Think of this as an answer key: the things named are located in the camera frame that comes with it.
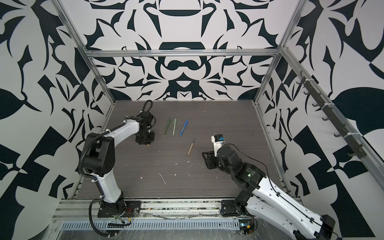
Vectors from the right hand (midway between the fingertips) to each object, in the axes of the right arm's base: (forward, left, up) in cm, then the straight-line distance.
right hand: (204, 153), depth 72 cm
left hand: (+16, +32, -14) cm, 39 cm away
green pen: (+32, +23, -18) cm, 43 cm away
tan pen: (+14, +7, -19) cm, 25 cm away
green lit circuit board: (-27, -19, -21) cm, 39 cm away
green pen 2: (+32, +18, -19) cm, 42 cm away
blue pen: (+30, +11, -18) cm, 37 cm away
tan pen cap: (+13, +33, -15) cm, 38 cm away
